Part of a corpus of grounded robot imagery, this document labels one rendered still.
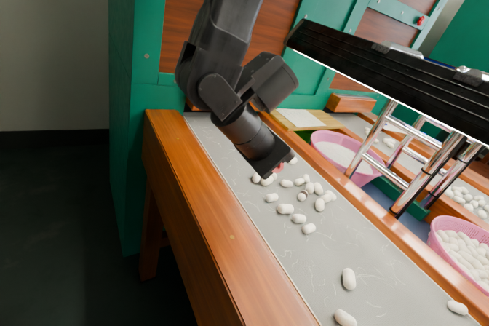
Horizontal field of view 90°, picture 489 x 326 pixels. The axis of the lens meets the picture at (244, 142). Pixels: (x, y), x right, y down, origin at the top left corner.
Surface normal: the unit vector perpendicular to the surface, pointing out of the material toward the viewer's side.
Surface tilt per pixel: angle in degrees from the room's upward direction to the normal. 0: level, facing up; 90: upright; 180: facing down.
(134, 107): 90
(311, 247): 0
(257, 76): 84
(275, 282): 0
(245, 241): 0
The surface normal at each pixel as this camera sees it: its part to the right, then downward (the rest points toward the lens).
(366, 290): 0.27, -0.83
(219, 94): 0.43, 0.45
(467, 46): -0.84, 0.06
